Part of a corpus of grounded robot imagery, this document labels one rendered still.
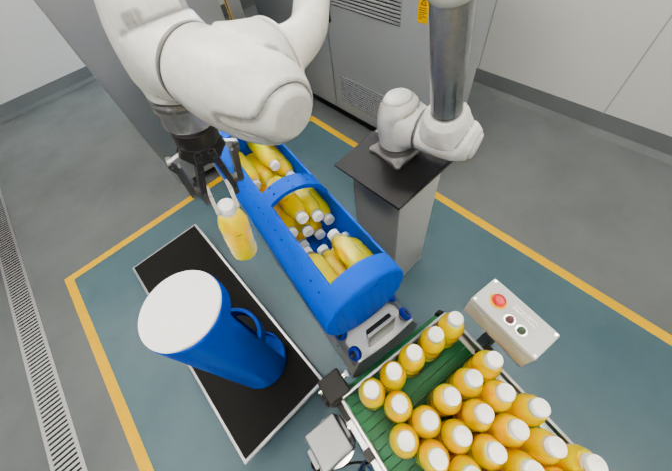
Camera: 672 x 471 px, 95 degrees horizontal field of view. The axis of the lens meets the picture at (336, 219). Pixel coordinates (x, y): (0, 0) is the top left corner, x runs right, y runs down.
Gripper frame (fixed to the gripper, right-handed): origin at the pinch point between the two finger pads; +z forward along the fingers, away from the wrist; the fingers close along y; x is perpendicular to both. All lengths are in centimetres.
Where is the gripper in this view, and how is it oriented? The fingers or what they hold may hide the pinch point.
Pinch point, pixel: (222, 197)
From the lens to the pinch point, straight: 72.5
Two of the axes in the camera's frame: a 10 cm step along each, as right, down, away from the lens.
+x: 5.1, 7.1, -4.8
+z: -0.3, 5.8, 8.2
